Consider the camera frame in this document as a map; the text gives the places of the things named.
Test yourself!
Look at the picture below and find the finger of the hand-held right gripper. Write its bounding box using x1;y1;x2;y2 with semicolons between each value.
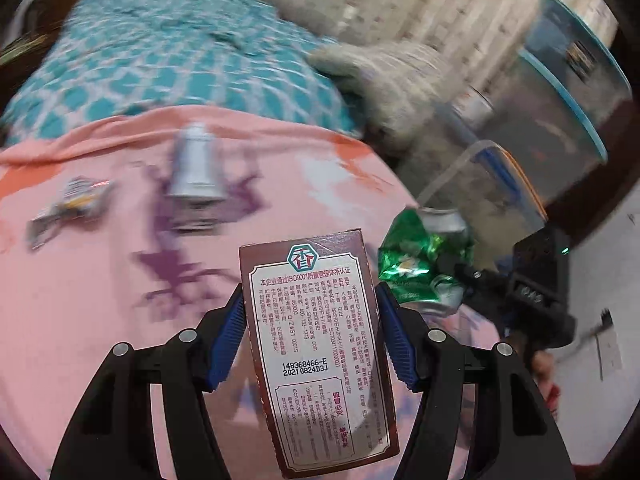
439;252;507;293

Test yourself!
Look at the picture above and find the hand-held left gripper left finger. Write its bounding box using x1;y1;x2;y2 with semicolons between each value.
50;287;248;480

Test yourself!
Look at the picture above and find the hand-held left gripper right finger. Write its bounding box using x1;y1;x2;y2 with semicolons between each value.
375;282;571;480

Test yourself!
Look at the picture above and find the crushed green drink can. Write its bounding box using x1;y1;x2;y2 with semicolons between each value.
377;207;476;316

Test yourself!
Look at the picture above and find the brown carton with white label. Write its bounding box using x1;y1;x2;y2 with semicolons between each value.
239;229;401;466

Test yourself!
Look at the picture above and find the snack wrapper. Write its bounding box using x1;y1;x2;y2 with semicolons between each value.
27;176;118;251

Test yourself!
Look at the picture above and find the person's right hand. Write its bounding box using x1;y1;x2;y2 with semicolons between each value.
531;347;559;393

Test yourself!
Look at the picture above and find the clear storage box blue lid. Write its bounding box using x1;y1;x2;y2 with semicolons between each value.
395;87;551;241

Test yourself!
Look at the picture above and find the dark wooden cabinet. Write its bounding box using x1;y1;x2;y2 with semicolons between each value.
542;25;640;246

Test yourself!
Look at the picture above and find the pink printed bed sheet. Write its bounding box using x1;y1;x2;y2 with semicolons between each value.
0;107;501;480

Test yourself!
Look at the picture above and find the clear storage box teal lid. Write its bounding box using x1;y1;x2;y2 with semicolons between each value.
525;0;633;131
477;50;609;203

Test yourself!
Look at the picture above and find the white mug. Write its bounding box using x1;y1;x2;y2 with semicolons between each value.
447;85;496;128

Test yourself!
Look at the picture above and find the grey patterned pillow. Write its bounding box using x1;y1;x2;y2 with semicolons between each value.
307;42;451;146

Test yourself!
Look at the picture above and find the beige leaf print curtain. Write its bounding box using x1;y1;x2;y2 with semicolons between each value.
245;0;591;96

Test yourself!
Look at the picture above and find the teal patterned blanket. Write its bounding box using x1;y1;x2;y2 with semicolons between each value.
2;0;361;143

